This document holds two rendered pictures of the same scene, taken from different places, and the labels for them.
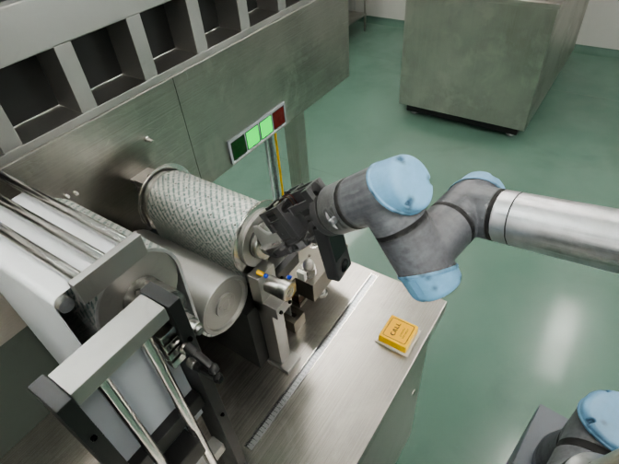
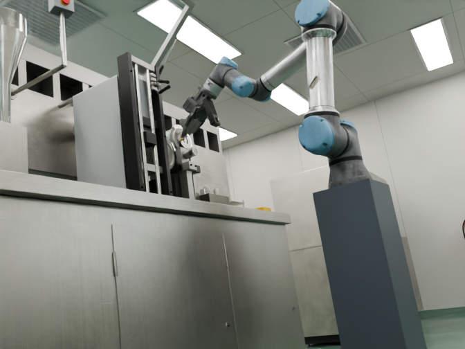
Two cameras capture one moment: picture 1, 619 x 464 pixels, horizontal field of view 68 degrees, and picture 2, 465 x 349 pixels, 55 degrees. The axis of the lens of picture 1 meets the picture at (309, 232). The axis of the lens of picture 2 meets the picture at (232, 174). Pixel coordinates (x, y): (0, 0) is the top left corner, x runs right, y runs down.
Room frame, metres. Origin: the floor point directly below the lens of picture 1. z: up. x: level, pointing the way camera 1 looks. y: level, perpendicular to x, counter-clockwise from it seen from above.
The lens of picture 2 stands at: (-1.16, 0.15, 0.63)
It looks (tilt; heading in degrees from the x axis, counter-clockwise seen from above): 14 degrees up; 352
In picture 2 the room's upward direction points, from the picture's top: 8 degrees counter-clockwise
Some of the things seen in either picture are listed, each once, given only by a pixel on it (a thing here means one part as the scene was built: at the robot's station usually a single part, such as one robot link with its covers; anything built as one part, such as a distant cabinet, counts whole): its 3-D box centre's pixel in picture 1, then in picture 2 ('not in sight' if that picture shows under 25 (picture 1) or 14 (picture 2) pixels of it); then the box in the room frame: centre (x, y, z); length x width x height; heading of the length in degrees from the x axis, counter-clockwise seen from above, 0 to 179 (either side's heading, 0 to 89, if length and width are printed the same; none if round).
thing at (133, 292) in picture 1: (155, 304); not in sight; (0.42, 0.23, 1.33); 0.06 x 0.06 x 0.06; 53
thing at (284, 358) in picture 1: (277, 321); (189, 183); (0.58, 0.08, 1.05); 0.06 x 0.05 x 0.31; 53
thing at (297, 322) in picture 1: (254, 299); not in sight; (0.76, 0.16, 0.92); 0.28 x 0.04 x 0.04; 53
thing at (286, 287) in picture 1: (286, 290); (193, 151); (0.56, 0.05, 1.18); 0.04 x 0.02 x 0.04; 143
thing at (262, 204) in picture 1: (259, 237); (180, 141); (0.64, 0.10, 1.25); 0.15 x 0.01 x 0.15; 143
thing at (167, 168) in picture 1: (167, 197); not in sight; (0.79, 0.30, 1.25); 0.15 x 0.01 x 0.15; 143
